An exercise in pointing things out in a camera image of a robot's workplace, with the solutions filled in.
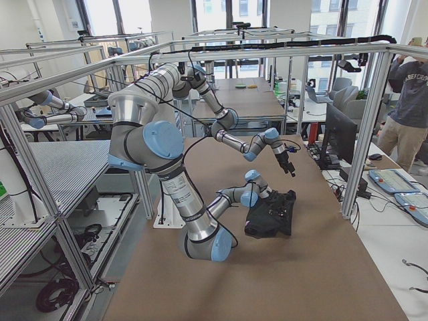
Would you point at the brown table mat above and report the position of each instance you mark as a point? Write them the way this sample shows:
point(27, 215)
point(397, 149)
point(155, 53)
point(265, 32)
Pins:
point(321, 272)

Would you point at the standing man grey sweatshirt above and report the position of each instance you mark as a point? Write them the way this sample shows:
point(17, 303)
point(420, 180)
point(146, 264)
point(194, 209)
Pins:
point(406, 126)

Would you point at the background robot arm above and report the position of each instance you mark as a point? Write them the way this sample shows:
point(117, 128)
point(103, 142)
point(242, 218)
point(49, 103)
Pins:
point(61, 112)

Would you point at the blue grey teach pendant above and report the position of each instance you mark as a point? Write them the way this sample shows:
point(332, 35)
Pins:
point(391, 181)

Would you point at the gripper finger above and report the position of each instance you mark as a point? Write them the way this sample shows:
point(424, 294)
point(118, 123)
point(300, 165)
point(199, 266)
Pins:
point(289, 169)

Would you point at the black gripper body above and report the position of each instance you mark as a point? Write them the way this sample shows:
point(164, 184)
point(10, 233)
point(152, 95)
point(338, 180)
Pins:
point(283, 159)
point(269, 198)

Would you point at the metal reacher grabber tool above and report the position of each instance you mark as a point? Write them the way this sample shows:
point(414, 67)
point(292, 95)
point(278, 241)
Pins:
point(407, 263)

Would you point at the black computer monitor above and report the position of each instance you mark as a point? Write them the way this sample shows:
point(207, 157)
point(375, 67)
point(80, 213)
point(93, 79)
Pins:
point(339, 139)

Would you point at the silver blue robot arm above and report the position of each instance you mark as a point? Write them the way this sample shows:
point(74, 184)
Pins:
point(154, 88)
point(139, 143)

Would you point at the black printed t-shirt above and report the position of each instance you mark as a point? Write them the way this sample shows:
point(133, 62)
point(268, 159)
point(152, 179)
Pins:
point(263, 222)

